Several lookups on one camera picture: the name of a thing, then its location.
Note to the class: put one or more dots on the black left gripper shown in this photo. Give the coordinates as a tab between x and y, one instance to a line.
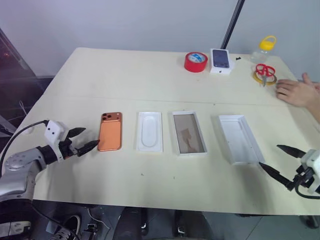
66	149

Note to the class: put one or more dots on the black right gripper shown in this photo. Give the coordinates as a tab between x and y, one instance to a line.
300	179

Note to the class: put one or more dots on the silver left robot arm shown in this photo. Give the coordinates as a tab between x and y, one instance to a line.
17	175

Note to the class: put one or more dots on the person's bare forearm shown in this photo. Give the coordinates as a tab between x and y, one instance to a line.
316	110

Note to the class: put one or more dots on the white box lid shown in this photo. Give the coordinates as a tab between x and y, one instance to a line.
241	140

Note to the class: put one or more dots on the white box base brown inside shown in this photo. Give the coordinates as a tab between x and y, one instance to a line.
189	136

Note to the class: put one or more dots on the white phone box with picture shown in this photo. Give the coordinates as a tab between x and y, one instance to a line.
221	61

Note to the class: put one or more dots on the person's bare hand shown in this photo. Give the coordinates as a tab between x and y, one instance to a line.
297	92

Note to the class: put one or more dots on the orange smartphone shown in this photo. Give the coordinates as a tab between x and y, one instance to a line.
110	132

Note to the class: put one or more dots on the white moulded tray insert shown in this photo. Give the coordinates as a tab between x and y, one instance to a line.
149	132

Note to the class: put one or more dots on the yellow tape roll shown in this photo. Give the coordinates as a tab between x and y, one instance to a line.
271	80

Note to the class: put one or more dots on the black sneaker white laces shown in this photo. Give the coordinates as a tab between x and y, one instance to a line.
68	227

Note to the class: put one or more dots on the black rounded shape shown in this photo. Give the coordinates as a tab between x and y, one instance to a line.
131	225

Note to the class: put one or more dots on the clear jar yellow lid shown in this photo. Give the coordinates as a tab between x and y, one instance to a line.
262	51

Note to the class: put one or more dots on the red tape roll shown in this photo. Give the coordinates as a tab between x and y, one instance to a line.
196	62

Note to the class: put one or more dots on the black slanted pole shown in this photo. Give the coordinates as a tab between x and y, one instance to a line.
231	25

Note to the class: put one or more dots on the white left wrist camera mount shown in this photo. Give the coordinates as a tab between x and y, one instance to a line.
53	131

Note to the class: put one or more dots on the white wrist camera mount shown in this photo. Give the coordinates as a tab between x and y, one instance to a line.
312	160
53	131

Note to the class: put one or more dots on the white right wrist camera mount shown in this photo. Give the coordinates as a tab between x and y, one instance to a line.
312	160

